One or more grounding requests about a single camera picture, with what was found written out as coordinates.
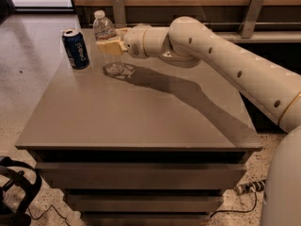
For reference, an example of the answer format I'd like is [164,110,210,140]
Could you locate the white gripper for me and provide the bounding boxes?
[96,25,147,58]

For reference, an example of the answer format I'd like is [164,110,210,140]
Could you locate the clear plastic water bottle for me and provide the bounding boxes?
[93,10,124,77]

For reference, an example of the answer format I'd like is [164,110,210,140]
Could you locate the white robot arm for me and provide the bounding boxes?
[96,17,301,226]

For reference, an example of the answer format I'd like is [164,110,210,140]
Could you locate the blue pepsi can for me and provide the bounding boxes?
[62,29,89,70]

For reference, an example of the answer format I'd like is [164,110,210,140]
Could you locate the grey drawer cabinet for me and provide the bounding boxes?
[14,27,263,226]

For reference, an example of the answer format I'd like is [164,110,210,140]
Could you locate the grey side shelf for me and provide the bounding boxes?
[217,31,301,43]

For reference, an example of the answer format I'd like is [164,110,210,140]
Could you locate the top grey drawer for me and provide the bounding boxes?
[36,162,246,190]

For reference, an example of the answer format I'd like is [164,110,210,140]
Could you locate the grey drawer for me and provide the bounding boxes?
[64,195,223,213]
[36,162,246,190]
[81,213,210,226]

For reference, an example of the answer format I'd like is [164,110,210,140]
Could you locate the middle grey drawer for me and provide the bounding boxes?
[64,195,223,213]

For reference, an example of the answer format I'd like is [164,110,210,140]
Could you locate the bottom grey drawer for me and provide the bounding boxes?
[81,213,210,226]

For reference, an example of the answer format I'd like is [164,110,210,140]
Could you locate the white power strip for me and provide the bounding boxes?
[234,180,265,195]

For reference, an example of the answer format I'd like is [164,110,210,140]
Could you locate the left metal bracket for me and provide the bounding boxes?
[112,0,127,28]

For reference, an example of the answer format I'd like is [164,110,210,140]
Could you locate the metal bracket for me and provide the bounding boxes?
[112,0,127,28]
[239,0,264,39]

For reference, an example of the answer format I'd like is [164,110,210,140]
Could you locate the right metal bracket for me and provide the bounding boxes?
[239,0,264,39]

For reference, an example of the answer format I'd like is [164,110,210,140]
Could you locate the thin black floor cable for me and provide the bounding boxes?
[27,203,71,226]

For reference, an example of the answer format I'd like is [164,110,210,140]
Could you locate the black power cable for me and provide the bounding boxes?
[209,191,258,218]

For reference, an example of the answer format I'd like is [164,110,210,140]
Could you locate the black bag with straps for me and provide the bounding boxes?
[0,156,41,226]

